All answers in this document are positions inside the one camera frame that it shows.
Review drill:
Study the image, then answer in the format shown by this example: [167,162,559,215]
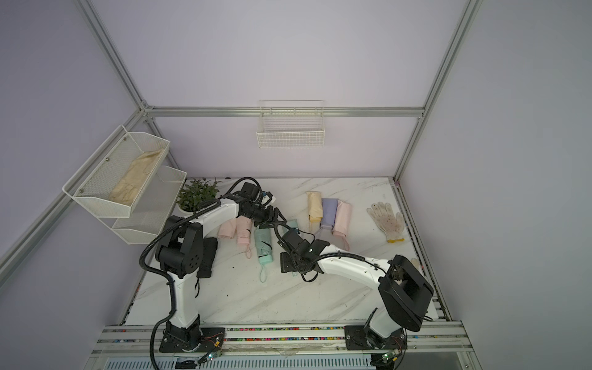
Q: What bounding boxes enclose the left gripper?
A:
[244,204,287,230]

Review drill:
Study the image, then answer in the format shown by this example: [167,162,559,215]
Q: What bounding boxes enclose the pink umbrella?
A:
[236,216,253,259]
[332,200,352,251]

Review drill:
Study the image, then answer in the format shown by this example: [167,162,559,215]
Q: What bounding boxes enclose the teal umbrella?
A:
[286,219,299,233]
[254,228,274,283]

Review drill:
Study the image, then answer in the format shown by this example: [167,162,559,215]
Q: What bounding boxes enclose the black umbrella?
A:
[194,237,218,297]

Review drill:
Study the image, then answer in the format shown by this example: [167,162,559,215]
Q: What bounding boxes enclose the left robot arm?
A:
[139,177,274,369]

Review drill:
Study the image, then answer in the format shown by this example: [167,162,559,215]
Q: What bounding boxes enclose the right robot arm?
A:
[273,222,435,348]

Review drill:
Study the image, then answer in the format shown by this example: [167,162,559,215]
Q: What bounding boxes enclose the yellow umbrella in sleeve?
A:
[307,191,324,233]

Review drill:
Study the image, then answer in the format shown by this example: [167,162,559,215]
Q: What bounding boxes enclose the purple umbrella in sleeve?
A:
[314,198,339,243]

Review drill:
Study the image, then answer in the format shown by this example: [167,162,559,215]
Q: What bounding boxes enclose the potted green plant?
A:
[177,178,219,213]

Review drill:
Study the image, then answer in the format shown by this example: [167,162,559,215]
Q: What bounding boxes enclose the white dotted work glove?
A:
[367,202,405,244]

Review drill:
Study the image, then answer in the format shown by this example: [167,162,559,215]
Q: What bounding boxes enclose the cream work glove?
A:
[410,257,424,275]

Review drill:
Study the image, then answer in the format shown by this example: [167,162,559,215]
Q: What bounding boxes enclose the beige gloves in shelf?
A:
[108,149,163,206]

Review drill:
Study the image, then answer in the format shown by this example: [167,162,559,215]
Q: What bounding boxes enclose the white two-tier mesh shelf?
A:
[63,126,187,245]

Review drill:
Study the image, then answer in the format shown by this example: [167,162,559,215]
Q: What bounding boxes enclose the white wire wall basket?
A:
[256,100,325,150]

